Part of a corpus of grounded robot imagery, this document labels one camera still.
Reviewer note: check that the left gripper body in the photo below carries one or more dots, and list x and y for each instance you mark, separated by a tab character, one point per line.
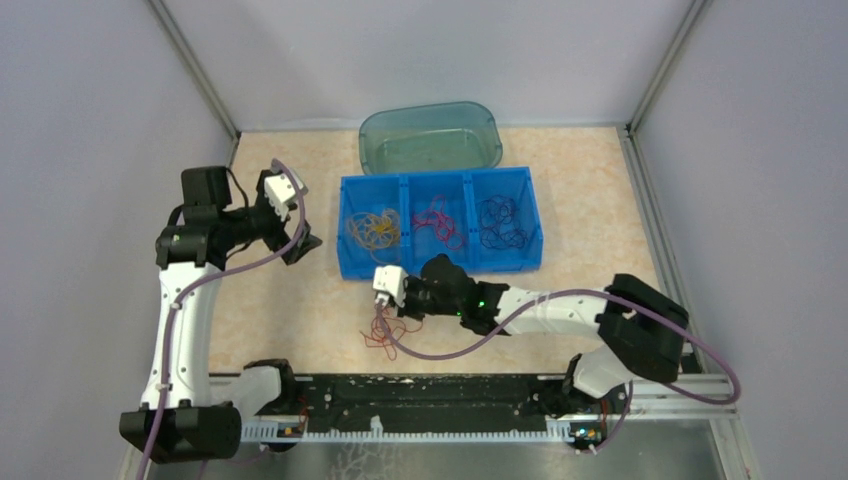
268	223

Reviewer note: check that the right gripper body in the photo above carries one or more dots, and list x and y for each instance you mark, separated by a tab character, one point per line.
419	300

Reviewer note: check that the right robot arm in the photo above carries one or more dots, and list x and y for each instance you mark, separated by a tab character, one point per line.
639	327

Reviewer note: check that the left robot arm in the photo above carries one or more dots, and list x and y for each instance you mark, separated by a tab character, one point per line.
179	418

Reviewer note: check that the blue three-compartment bin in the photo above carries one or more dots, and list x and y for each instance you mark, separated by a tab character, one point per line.
485	220

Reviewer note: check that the teal translucent plastic tub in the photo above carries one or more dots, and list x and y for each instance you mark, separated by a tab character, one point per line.
455	135

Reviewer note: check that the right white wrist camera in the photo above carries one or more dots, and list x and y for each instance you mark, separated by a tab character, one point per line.
389	285

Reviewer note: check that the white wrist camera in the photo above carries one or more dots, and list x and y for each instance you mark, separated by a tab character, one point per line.
389	285
279	190

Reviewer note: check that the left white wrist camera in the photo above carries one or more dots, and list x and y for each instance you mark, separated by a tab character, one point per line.
279	190

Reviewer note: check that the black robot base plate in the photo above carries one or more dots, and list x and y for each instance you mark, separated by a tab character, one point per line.
438	403

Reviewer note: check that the white slotted cable duct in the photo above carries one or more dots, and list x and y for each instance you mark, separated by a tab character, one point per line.
268	432

